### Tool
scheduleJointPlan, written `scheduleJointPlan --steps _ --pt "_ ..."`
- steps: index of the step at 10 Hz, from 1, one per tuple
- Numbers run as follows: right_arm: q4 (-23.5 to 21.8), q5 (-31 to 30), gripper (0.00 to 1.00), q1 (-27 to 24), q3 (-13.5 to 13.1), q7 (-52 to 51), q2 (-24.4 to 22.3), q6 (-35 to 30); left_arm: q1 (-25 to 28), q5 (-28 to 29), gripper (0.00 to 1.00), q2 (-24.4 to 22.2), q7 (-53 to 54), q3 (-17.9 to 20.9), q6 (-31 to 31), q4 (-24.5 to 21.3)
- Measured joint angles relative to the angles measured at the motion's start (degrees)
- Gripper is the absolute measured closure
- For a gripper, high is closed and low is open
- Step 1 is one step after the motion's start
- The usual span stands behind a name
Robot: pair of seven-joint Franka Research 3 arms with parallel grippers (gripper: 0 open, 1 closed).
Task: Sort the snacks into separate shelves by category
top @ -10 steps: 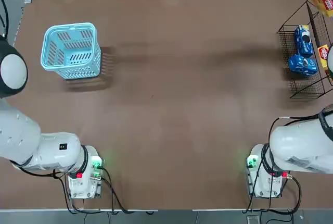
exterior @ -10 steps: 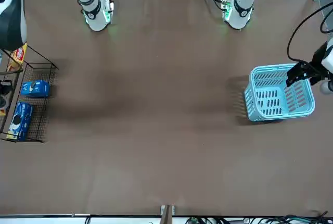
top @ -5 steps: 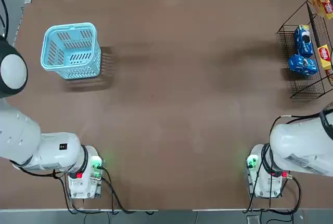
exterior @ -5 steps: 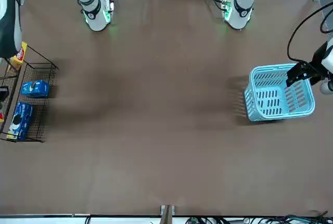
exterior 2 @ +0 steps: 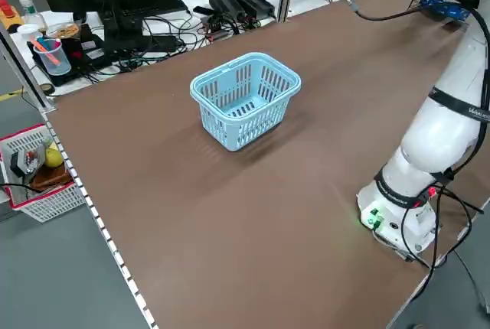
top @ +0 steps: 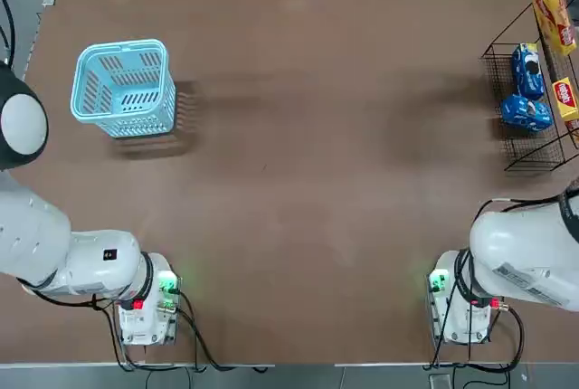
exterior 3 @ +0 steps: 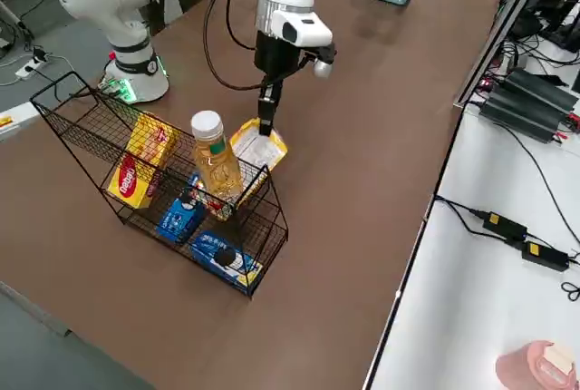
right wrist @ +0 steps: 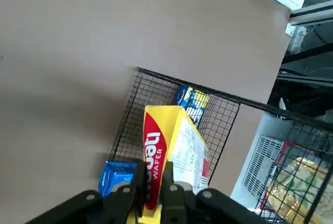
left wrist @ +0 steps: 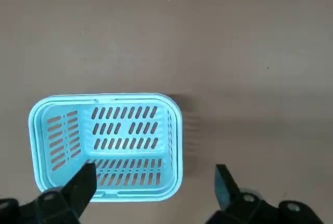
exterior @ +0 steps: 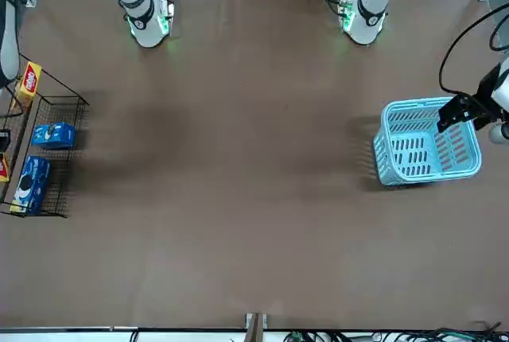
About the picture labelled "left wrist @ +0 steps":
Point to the light blue plastic basket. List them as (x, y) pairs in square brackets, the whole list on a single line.
[(125, 153)]

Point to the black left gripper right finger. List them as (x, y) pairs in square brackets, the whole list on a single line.
[(234, 203)]

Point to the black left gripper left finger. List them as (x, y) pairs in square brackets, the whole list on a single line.
[(65, 203)]

